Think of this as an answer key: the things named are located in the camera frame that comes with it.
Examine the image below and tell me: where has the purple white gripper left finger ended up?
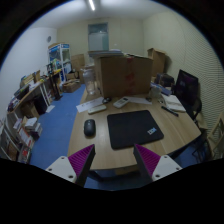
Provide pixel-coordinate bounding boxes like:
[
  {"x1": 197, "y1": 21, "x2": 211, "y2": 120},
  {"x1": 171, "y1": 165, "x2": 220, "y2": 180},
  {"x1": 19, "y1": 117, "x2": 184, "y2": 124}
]
[{"x1": 46, "y1": 144, "x2": 95, "y2": 187}]

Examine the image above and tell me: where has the glass display cabinet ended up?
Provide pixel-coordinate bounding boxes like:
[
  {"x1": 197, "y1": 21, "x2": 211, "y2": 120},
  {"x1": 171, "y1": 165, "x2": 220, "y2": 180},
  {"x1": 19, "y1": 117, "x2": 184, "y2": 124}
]
[{"x1": 48, "y1": 43, "x2": 72, "y2": 82}]

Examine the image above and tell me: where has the open notebook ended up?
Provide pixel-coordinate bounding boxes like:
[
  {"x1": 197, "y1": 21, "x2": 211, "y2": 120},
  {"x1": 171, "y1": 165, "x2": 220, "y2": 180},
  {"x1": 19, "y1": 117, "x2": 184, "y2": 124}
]
[{"x1": 163, "y1": 95, "x2": 186, "y2": 112}]

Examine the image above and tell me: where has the black computer mouse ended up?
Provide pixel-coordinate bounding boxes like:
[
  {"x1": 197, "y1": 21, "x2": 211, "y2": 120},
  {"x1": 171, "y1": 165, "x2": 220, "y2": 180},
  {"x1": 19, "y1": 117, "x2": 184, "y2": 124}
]
[{"x1": 84, "y1": 119, "x2": 96, "y2": 137}]

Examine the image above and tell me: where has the black IBM mouse pad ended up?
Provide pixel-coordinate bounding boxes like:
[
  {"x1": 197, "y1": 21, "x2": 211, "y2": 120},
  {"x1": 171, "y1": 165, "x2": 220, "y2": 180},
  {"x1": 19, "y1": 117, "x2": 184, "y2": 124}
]
[{"x1": 107, "y1": 110, "x2": 164, "y2": 150}]

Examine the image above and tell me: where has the cardboard box on floor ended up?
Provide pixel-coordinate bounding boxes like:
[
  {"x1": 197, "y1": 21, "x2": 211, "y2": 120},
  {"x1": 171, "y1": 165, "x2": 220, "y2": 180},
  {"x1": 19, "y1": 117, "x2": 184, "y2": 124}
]
[{"x1": 63, "y1": 80, "x2": 81, "y2": 93}]

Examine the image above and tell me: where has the large cardboard box on table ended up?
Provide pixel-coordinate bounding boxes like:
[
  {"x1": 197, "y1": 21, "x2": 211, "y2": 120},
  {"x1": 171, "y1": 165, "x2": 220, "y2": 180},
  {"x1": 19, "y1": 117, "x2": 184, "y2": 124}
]
[{"x1": 94, "y1": 56, "x2": 153, "y2": 98}]

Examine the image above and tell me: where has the black monitor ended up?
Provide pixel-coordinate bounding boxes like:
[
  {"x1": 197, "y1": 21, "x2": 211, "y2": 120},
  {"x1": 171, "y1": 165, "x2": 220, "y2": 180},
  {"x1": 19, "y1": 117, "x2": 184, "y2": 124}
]
[{"x1": 174, "y1": 69, "x2": 200, "y2": 110}]

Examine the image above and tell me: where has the wooden chair right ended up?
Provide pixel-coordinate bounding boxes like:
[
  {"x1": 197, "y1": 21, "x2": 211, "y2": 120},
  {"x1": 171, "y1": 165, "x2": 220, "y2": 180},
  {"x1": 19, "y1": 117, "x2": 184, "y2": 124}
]
[{"x1": 196, "y1": 112, "x2": 224, "y2": 161}]

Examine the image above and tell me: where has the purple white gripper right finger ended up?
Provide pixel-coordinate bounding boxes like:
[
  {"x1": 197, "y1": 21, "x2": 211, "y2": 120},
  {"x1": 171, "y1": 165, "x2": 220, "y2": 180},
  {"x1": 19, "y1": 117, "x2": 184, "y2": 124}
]
[{"x1": 133, "y1": 144, "x2": 182, "y2": 181}]

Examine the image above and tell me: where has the small dark round object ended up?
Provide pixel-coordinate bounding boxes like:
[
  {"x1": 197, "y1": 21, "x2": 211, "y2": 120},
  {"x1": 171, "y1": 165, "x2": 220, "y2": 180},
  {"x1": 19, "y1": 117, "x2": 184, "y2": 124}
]
[{"x1": 102, "y1": 97, "x2": 112, "y2": 104}]

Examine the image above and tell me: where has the clear plastic water jug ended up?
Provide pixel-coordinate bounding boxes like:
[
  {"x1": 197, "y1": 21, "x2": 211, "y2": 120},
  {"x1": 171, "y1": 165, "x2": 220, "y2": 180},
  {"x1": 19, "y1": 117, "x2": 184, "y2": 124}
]
[{"x1": 83, "y1": 69, "x2": 96, "y2": 95}]

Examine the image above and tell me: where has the wooden shelf desk left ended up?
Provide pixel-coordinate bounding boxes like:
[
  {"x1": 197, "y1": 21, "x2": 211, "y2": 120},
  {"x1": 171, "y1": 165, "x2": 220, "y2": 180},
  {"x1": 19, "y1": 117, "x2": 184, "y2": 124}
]
[{"x1": 6, "y1": 70, "x2": 61, "y2": 133}]

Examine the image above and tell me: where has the white remote control right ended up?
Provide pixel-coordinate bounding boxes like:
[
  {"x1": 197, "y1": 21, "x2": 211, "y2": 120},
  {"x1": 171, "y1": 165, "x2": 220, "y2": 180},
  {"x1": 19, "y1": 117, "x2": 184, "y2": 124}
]
[{"x1": 113, "y1": 97, "x2": 129, "y2": 109}]

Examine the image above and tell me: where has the white paper sheet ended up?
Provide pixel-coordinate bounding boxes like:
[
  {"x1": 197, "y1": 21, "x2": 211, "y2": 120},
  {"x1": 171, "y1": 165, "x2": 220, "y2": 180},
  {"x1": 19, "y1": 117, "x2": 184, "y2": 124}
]
[{"x1": 77, "y1": 97, "x2": 103, "y2": 113}]

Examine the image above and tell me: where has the ceiling fluorescent light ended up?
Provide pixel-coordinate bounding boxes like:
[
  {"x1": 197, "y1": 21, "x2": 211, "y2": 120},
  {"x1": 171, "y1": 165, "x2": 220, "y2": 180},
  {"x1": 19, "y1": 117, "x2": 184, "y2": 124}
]
[{"x1": 88, "y1": 0, "x2": 96, "y2": 11}]

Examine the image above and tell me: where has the black marker pen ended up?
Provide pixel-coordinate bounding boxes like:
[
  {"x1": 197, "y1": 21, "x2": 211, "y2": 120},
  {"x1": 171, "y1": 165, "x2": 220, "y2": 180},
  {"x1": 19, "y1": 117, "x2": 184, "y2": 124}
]
[{"x1": 161, "y1": 106, "x2": 179, "y2": 117}]

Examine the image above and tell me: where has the tall cardboard box right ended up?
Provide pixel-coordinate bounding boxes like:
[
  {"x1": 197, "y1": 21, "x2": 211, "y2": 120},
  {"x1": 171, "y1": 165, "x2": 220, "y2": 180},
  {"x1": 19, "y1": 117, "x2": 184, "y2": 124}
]
[{"x1": 148, "y1": 48, "x2": 166, "y2": 77}]

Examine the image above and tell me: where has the white remote control left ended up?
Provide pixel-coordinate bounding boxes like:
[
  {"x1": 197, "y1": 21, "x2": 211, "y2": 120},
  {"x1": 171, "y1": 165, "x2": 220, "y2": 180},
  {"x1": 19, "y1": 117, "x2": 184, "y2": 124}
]
[{"x1": 88, "y1": 105, "x2": 107, "y2": 115}]

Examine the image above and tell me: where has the window door at back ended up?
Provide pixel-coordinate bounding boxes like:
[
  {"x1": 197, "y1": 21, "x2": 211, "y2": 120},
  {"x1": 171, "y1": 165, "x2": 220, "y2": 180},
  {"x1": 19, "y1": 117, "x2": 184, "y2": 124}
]
[{"x1": 88, "y1": 23, "x2": 109, "y2": 51}]

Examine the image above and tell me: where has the white remote control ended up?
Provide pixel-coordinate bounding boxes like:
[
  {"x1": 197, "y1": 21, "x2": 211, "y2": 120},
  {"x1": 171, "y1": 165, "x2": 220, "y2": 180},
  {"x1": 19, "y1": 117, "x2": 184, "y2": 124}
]
[
  {"x1": 88, "y1": 105, "x2": 107, "y2": 115},
  {"x1": 113, "y1": 97, "x2": 129, "y2": 109}
]

